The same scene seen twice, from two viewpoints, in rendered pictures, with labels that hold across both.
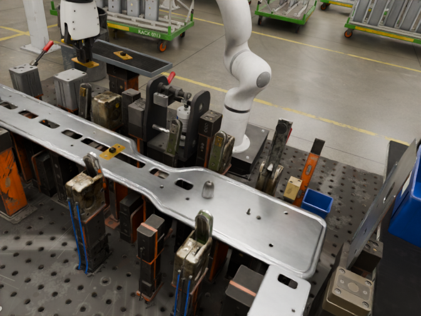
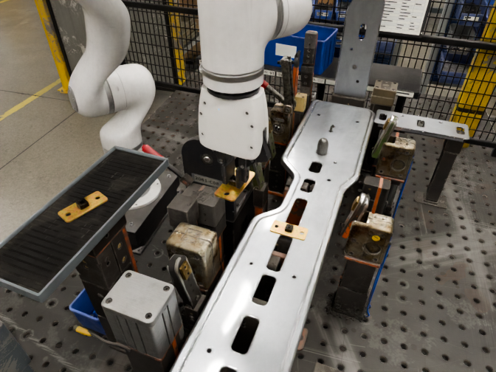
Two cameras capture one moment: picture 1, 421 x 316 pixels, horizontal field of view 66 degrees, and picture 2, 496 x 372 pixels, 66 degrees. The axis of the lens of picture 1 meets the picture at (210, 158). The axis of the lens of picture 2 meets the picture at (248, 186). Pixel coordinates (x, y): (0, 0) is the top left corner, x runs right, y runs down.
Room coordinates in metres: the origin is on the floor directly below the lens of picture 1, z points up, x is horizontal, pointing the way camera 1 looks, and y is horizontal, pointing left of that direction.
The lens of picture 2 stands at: (0.92, 0.92, 1.64)
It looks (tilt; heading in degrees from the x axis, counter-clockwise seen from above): 40 degrees down; 269
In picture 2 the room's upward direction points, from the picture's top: straight up
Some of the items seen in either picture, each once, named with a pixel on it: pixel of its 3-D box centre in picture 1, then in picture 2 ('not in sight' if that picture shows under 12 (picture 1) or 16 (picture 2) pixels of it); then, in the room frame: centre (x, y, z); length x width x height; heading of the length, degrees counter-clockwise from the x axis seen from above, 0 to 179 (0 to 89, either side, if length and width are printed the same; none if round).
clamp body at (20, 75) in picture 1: (32, 108); not in sight; (1.19, 0.79, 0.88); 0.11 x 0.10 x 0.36; 158
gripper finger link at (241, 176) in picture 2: (77, 51); (248, 170); (0.91, 0.43, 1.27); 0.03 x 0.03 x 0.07; 62
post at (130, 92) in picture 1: (132, 138); (190, 261); (1.05, 0.31, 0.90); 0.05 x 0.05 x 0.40; 68
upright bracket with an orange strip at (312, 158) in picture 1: (294, 207); (291, 121); (0.74, -0.28, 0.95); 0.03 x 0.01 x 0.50; 68
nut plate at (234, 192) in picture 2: (84, 60); (235, 181); (0.93, 0.42, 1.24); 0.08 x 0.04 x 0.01; 62
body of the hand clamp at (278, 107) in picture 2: (259, 209); (279, 152); (0.79, -0.19, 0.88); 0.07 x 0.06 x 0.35; 158
